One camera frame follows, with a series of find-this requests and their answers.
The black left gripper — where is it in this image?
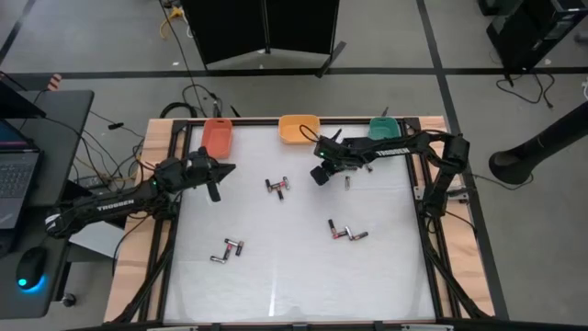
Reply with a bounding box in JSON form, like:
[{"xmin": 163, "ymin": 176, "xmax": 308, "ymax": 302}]
[{"xmin": 183, "ymin": 146, "xmax": 237, "ymax": 189}]

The yellow plastic bin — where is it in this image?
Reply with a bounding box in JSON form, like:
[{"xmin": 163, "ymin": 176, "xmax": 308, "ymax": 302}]
[{"xmin": 277, "ymin": 114, "xmax": 322, "ymax": 145}]

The orange plastic bin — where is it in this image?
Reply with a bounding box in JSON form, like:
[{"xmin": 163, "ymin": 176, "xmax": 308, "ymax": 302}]
[{"xmin": 200, "ymin": 118, "xmax": 234, "ymax": 160}]

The teal plastic bin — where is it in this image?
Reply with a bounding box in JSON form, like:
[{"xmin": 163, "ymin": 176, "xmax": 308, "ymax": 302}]
[{"xmin": 367, "ymin": 116, "xmax": 401, "ymax": 142}]

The black power strip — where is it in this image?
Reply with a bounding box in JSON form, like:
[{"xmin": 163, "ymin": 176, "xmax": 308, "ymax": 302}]
[{"xmin": 74, "ymin": 174, "xmax": 111, "ymax": 190}]

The white box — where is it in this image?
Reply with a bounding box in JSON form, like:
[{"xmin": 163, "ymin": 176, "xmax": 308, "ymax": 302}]
[{"xmin": 68, "ymin": 220, "xmax": 128, "ymax": 261}]

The black folding screen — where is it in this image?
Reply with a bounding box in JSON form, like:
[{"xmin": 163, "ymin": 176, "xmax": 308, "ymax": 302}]
[{"xmin": 180, "ymin": 0, "xmax": 348, "ymax": 78}]

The black desk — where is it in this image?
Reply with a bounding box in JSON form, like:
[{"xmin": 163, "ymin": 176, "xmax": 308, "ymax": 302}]
[{"xmin": 0, "ymin": 89, "xmax": 96, "ymax": 321}]

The dark laptop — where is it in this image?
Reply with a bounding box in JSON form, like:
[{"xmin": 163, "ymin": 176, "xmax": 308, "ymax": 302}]
[{"xmin": 0, "ymin": 118, "xmax": 43, "ymax": 234}]

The black computer mouse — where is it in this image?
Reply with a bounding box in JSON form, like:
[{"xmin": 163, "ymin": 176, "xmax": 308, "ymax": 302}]
[{"xmin": 16, "ymin": 245, "xmax": 50, "ymax": 294}]

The black stand pole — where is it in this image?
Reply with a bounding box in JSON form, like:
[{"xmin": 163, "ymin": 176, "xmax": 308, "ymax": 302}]
[{"xmin": 488, "ymin": 99, "xmax": 588, "ymax": 186}]

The black monitor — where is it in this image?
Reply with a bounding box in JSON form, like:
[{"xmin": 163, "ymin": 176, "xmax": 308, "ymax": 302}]
[{"xmin": 0, "ymin": 71, "xmax": 48, "ymax": 120}]

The black equipment cart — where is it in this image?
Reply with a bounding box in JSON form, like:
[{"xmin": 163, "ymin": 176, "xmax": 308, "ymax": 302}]
[{"xmin": 485, "ymin": 0, "xmax": 588, "ymax": 74}]

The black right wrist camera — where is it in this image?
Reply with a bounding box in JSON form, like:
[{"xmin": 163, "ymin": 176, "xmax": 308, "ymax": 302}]
[{"xmin": 309, "ymin": 165, "xmax": 332, "ymax": 187}]

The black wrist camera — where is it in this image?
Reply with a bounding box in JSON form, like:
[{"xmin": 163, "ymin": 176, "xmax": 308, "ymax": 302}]
[
  {"xmin": 309, "ymin": 165, "xmax": 332, "ymax": 187},
  {"xmin": 205, "ymin": 181, "xmax": 223, "ymax": 204}
]

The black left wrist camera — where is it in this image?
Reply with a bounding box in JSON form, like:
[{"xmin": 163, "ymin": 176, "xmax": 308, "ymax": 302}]
[{"xmin": 205, "ymin": 181, "xmax": 223, "ymax": 204}]

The coiled black cable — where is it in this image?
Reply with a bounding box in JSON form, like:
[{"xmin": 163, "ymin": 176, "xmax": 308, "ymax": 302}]
[{"xmin": 159, "ymin": 101, "xmax": 199, "ymax": 120}]

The black aluminium table frame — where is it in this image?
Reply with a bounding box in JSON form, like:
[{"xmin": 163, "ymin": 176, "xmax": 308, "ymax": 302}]
[{"xmin": 109, "ymin": 117, "xmax": 495, "ymax": 325}]

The long black cable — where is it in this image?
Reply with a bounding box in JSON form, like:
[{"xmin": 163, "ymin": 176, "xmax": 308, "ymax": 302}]
[{"xmin": 158, "ymin": 0, "xmax": 208, "ymax": 119}]

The yellow cable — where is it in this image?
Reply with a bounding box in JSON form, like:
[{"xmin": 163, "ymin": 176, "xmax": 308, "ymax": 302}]
[{"xmin": 158, "ymin": 6, "xmax": 185, "ymax": 40}]

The black floor cable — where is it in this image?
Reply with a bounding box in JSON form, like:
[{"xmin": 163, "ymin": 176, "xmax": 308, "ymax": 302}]
[{"xmin": 494, "ymin": 72, "xmax": 557, "ymax": 110}]

